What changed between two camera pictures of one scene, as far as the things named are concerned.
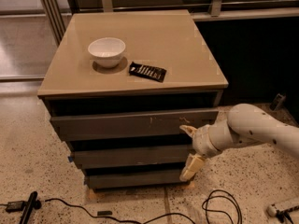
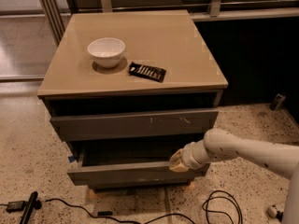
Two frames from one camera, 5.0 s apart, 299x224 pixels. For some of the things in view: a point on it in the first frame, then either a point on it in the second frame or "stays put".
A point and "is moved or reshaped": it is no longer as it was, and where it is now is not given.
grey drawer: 133,154 is moved or reshaped
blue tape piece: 70,158 stays put
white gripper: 202,141 → 189,158
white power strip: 272,210 stays put
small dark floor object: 277,102 stays put
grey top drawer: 135,125 stays put
